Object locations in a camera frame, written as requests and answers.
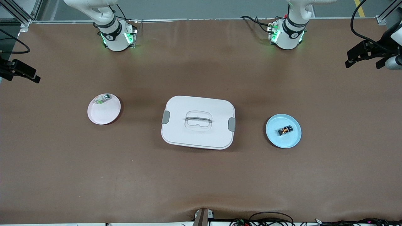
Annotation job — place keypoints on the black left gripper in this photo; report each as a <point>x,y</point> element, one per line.
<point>378,50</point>

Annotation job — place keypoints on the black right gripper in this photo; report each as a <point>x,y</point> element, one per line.
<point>7,68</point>

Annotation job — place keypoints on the orange and black switch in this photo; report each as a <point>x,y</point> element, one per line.
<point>285,130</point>

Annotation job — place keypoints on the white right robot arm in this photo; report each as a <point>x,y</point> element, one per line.
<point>114,37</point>

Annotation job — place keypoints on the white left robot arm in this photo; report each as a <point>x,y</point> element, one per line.
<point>287,34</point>

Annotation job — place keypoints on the pale pink round plate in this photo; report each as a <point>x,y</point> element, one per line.
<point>105,113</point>

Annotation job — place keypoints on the light blue round plate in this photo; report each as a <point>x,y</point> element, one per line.
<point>276,139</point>

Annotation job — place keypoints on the grey box latch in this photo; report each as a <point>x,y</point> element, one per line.
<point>231,124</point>
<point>165,117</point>

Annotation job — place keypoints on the white lidded plastic box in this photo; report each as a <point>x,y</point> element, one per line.
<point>188,138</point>

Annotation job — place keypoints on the aluminium frame post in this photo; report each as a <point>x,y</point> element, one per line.
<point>22,17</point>
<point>381,19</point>

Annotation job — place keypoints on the green and white switch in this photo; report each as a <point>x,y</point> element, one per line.
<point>100,100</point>

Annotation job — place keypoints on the aluminium table edge rail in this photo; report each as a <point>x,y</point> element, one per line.
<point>188,19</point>

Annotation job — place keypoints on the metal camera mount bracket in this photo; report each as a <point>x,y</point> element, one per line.
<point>202,218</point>

